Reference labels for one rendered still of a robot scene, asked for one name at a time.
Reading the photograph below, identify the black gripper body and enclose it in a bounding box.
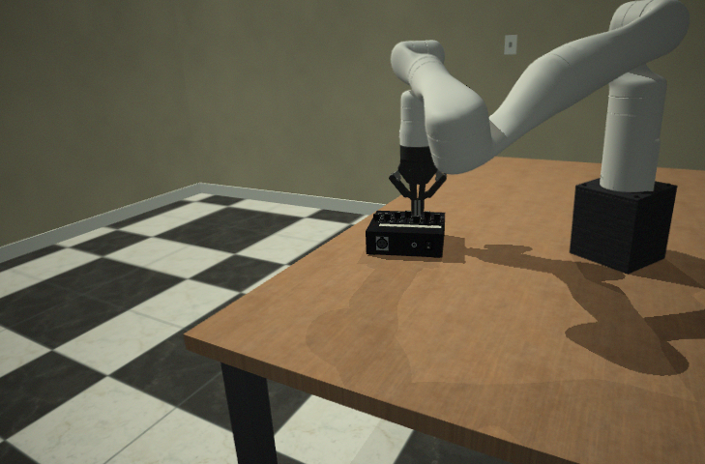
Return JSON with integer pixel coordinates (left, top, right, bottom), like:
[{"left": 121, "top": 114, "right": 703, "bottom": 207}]
[{"left": 397, "top": 145, "right": 437, "bottom": 185}]

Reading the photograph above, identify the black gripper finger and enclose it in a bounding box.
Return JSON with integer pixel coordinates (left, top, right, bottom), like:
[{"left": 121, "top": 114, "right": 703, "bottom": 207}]
[
  {"left": 417, "top": 169, "right": 447, "bottom": 216},
  {"left": 389, "top": 169, "right": 418, "bottom": 216}
]

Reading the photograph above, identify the black lighting desk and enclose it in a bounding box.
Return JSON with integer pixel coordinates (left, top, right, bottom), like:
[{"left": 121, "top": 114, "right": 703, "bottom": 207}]
[{"left": 366, "top": 211, "right": 445, "bottom": 258}]

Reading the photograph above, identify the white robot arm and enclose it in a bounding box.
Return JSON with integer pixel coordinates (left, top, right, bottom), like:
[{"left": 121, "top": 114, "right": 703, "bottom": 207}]
[{"left": 391, "top": 0, "right": 690, "bottom": 192}]

